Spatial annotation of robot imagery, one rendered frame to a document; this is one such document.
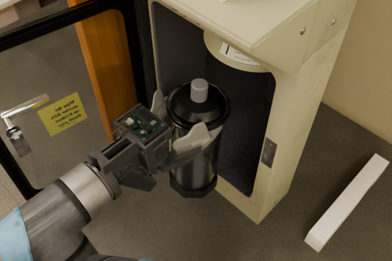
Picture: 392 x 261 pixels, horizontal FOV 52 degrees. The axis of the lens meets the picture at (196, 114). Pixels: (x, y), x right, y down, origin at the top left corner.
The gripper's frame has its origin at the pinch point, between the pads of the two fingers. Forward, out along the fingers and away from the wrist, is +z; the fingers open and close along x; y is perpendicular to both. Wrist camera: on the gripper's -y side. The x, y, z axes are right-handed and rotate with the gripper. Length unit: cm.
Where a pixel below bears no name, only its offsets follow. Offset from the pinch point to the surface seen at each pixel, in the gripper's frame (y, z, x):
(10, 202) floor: -122, -28, 97
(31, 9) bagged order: -55, 26, 128
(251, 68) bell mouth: 9.8, 6.7, -5.5
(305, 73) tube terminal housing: 15.7, 5.6, -14.6
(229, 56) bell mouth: 10.7, 5.6, -1.8
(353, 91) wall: -22, 47, -11
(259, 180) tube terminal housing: -12.2, 4.0, -12.6
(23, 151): -6.0, -23.9, 19.2
